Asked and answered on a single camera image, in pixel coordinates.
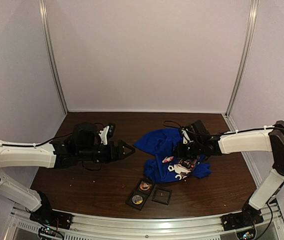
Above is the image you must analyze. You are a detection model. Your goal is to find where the blue printed t-shirt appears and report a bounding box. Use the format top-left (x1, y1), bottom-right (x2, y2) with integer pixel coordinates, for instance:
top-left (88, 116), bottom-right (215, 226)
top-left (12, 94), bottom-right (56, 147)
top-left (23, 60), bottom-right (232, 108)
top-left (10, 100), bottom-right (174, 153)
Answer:
top-left (134, 128), bottom-right (212, 184)

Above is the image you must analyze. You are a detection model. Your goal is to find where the small round badge brooch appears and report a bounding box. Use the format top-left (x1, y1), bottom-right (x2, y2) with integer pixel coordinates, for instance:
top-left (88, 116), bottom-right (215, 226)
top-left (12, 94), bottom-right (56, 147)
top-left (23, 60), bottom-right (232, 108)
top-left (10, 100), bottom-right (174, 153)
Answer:
top-left (131, 194), bottom-right (144, 205)

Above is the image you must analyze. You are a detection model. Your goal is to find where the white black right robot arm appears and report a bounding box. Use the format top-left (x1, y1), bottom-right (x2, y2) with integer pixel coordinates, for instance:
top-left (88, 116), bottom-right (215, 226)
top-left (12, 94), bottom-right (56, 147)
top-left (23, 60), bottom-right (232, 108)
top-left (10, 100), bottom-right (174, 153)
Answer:
top-left (176, 120), bottom-right (284, 215)

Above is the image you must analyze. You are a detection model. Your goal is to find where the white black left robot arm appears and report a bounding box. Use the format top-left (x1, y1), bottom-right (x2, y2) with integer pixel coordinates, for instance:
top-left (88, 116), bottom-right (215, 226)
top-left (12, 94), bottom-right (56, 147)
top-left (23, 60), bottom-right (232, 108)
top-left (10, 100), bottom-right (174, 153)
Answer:
top-left (0, 122), bottom-right (135, 215)

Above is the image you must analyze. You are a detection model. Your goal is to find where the black display box upper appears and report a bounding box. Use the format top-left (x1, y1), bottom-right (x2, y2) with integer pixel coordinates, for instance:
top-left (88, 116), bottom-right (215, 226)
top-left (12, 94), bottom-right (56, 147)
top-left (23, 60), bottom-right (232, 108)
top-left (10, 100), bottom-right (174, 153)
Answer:
top-left (135, 178), bottom-right (155, 195)

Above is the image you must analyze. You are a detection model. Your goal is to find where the black display box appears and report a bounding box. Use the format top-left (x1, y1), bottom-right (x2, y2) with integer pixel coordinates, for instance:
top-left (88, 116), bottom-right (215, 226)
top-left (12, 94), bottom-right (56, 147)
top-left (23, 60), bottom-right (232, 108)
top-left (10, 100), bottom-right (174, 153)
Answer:
top-left (152, 187), bottom-right (172, 206)
top-left (125, 190), bottom-right (148, 211)
top-left (135, 178), bottom-right (155, 195)

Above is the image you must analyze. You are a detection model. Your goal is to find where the black display box lower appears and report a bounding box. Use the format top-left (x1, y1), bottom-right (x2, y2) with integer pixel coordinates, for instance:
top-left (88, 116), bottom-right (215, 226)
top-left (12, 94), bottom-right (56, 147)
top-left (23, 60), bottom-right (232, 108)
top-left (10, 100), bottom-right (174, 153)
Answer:
top-left (125, 190), bottom-right (148, 211)

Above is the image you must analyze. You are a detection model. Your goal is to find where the black display box right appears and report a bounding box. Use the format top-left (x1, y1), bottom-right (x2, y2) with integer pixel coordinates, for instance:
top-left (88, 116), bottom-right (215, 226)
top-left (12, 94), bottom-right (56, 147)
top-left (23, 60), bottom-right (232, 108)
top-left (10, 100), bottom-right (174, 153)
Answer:
top-left (152, 187), bottom-right (172, 206)

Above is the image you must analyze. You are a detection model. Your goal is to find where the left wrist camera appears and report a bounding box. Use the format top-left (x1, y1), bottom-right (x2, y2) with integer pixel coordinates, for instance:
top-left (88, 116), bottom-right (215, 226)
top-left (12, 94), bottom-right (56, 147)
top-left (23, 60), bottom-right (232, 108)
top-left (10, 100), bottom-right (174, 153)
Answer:
top-left (98, 123), bottom-right (116, 145)

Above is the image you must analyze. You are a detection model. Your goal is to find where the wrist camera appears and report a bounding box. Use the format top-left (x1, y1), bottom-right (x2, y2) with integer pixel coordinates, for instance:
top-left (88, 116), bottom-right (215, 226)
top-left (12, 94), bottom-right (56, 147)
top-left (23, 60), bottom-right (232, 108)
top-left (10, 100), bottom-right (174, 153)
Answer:
top-left (180, 120), bottom-right (210, 144)
top-left (98, 123), bottom-right (116, 145)

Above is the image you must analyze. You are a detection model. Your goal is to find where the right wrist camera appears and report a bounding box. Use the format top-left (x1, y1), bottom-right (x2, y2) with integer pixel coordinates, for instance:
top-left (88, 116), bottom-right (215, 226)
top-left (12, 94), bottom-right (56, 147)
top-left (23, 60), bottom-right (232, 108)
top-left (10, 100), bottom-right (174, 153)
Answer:
top-left (180, 120), bottom-right (210, 144)

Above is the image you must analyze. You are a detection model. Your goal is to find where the black right camera cable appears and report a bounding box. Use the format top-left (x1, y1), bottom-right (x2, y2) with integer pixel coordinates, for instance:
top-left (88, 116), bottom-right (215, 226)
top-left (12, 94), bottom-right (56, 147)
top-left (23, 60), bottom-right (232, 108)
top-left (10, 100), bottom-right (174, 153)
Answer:
top-left (163, 120), bottom-right (190, 131)

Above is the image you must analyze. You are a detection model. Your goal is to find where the left aluminium frame post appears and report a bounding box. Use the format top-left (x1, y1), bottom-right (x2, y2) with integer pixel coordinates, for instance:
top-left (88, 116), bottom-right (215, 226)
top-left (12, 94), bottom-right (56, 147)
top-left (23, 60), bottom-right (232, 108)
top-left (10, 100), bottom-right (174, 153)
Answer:
top-left (38, 0), bottom-right (68, 115)

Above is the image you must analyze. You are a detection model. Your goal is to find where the aluminium frame post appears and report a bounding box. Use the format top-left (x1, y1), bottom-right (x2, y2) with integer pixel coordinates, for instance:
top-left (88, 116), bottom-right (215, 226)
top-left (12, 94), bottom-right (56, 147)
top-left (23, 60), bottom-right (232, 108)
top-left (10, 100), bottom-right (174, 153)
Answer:
top-left (38, 0), bottom-right (68, 115)
top-left (225, 0), bottom-right (260, 118)

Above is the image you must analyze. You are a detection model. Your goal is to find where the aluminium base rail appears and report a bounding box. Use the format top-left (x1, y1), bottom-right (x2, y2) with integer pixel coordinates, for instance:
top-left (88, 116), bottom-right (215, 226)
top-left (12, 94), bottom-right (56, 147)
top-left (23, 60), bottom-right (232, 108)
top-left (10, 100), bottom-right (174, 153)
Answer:
top-left (2, 203), bottom-right (284, 240)

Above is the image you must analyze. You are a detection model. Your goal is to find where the right aluminium frame post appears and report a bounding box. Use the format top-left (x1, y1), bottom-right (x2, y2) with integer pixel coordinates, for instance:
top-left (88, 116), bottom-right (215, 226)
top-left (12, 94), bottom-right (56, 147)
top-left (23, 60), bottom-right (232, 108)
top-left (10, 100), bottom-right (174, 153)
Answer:
top-left (225, 0), bottom-right (260, 118)

